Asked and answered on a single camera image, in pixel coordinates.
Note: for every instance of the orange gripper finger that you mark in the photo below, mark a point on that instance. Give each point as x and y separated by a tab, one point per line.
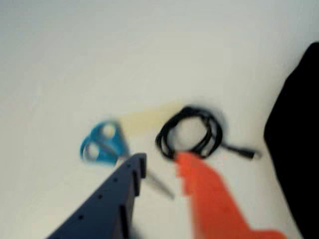
211	199

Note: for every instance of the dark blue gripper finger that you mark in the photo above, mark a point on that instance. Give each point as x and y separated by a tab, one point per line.
104	209

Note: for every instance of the black fabric bag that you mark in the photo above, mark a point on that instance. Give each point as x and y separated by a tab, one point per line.
299	137

